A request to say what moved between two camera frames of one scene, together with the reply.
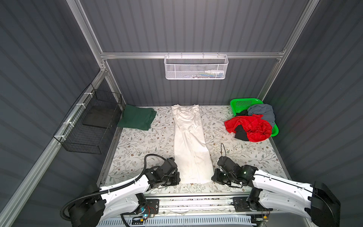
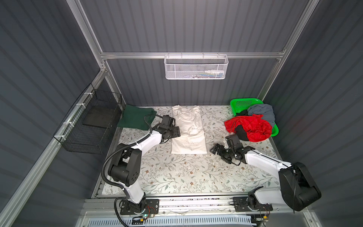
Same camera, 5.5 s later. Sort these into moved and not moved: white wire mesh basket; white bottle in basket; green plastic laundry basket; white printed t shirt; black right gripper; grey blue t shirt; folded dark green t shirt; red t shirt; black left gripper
Moved: black right gripper; black left gripper; white printed t shirt
Not moved: white bottle in basket; green plastic laundry basket; white wire mesh basket; grey blue t shirt; red t shirt; folded dark green t shirt
